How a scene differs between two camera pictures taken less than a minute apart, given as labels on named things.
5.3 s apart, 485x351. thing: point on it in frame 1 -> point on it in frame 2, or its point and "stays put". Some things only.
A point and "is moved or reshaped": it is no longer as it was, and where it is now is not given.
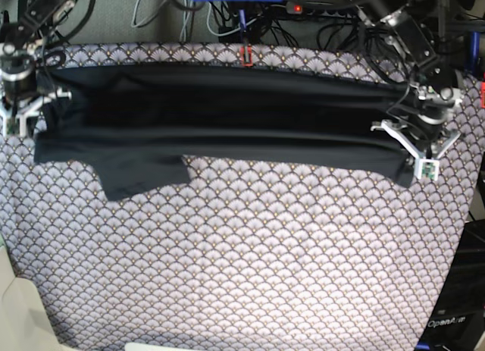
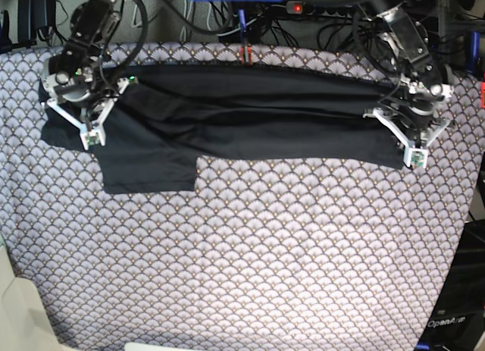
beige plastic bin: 25,324 stays put
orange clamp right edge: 482,95 stays put
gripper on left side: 18,74 -> 87,86
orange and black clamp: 245,53 stays put
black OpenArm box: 458,323 stays put
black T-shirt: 139,126 is moved or reshaped
